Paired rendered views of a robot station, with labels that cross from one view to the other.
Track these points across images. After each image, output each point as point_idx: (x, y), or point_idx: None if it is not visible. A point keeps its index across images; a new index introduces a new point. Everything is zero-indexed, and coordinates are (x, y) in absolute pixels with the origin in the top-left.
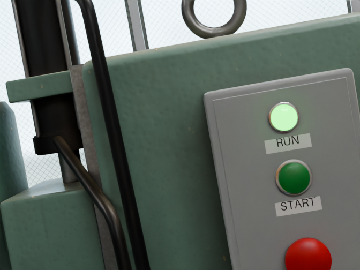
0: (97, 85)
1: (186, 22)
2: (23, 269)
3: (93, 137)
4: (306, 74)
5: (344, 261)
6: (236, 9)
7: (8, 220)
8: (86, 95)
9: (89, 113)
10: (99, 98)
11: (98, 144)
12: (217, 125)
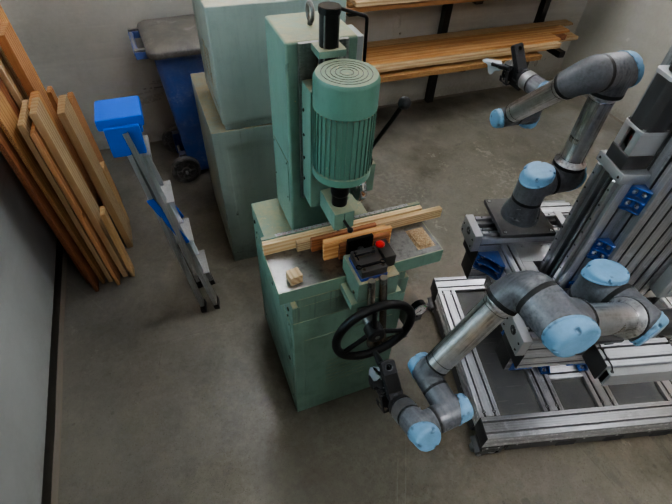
0: (366, 39)
1: (314, 18)
2: None
3: (355, 56)
4: (354, 27)
5: None
6: (309, 11)
7: None
8: (356, 44)
9: (356, 49)
10: (366, 42)
11: (356, 57)
12: (363, 42)
